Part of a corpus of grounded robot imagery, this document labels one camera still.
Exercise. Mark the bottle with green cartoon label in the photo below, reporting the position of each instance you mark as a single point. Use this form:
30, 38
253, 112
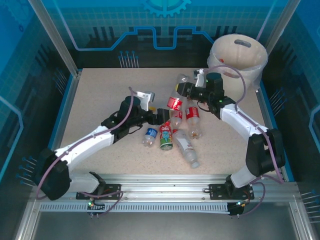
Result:
165, 136

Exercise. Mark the small clear bottle blue label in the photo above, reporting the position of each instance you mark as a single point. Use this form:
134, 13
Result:
150, 132

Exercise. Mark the clear cola bottle yellow cap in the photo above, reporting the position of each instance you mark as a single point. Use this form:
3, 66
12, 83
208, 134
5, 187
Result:
192, 113

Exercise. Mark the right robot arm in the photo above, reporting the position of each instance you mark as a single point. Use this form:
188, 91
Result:
240, 120

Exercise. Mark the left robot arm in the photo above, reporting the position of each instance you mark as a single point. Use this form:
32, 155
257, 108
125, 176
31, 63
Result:
82, 146

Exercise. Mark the white plastic bucket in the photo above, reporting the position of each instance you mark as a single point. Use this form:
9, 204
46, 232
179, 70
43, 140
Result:
258, 77

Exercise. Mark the left black LED connector box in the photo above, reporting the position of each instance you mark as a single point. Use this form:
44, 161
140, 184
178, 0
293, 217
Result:
96, 207

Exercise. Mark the black led connector box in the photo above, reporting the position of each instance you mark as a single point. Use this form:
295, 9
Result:
96, 207
236, 207

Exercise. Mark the grey metal floor panel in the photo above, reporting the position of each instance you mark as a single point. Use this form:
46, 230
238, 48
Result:
162, 225

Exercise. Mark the right black LED connector box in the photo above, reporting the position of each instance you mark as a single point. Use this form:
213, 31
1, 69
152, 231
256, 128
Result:
236, 207

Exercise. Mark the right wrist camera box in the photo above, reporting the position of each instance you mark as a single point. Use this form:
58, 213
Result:
200, 80

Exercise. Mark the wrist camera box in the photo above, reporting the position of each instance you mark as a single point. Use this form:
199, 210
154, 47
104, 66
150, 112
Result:
200, 80
146, 97

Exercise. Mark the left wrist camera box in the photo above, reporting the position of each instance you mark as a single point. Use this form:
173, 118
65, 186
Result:
146, 97

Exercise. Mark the right aluminium table rail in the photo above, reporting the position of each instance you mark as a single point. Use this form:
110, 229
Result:
265, 112

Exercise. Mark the aluminium table rail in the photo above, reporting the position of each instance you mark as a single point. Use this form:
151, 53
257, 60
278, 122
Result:
66, 112
265, 112

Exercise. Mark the left aluminium table rail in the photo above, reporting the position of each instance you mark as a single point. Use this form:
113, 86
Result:
66, 112

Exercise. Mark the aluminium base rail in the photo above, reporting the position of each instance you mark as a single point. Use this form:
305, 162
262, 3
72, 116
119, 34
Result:
162, 187

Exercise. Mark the right aluminium frame post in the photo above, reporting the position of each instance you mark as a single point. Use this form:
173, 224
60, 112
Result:
274, 25

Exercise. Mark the aluminium frame post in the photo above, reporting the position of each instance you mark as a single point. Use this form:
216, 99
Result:
274, 25
57, 37

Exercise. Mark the left aluminium frame post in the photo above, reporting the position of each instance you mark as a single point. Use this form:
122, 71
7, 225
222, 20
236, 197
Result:
57, 37

